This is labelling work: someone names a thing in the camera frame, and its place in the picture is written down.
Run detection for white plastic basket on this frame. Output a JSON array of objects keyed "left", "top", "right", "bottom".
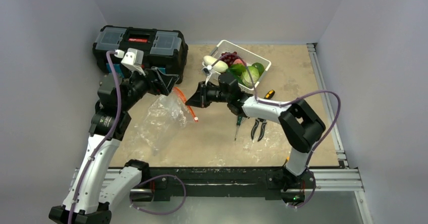
[{"left": 202, "top": 40, "right": 272, "bottom": 93}]

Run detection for black pliers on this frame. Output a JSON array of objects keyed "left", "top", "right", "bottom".
[{"left": 250, "top": 117, "right": 268, "bottom": 142}]

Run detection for white radish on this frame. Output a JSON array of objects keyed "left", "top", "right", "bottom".
[{"left": 203, "top": 55, "right": 229, "bottom": 73}]

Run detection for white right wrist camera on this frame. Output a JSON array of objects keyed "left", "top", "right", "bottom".
[{"left": 202, "top": 65, "right": 214, "bottom": 84}]

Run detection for clear zip top bag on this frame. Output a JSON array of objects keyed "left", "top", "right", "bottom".
[{"left": 136, "top": 87, "right": 198, "bottom": 156}]

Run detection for green lime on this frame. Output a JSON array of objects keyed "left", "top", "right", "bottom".
[{"left": 251, "top": 62, "right": 265, "bottom": 76}]

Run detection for green cabbage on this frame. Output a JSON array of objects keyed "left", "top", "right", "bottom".
[{"left": 241, "top": 66, "right": 260, "bottom": 88}]

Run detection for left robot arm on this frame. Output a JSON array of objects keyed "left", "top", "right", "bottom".
[{"left": 48, "top": 67, "right": 180, "bottom": 223}]

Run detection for green handled screwdriver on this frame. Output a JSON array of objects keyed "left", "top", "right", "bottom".
[{"left": 234, "top": 116, "right": 246, "bottom": 141}]

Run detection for pink peach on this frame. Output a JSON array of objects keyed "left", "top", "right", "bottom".
[{"left": 233, "top": 59, "right": 244, "bottom": 65}]

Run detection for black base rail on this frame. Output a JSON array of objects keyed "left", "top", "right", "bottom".
[{"left": 142, "top": 166, "right": 316, "bottom": 204}]

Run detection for red grape bunch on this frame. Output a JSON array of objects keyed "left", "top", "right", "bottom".
[{"left": 221, "top": 51, "right": 239, "bottom": 66}]

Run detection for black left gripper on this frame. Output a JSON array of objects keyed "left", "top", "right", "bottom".
[{"left": 119, "top": 65, "right": 178, "bottom": 111}]

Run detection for green leafy vegetable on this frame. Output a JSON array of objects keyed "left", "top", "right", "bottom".
[{"left": 227, "top": 64, "right": 246, "bottom": 77}]

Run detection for black plastic toolbox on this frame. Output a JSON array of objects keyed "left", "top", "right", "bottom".
[{"left": 92, "top": 25, "right": 189, "bottom": 84}]

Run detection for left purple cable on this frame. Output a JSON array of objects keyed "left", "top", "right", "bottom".
[{"left": 67, "top": 50, "right": 124, "bottom": 224}]

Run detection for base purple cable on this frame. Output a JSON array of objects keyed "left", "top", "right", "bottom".
[{"left": 129, "top": 175, "right": 187, "bottom": 216}]

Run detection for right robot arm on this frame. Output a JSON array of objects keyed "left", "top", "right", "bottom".
[{"left": 185, "top": 73, "right": 326, "bottom": 187}]

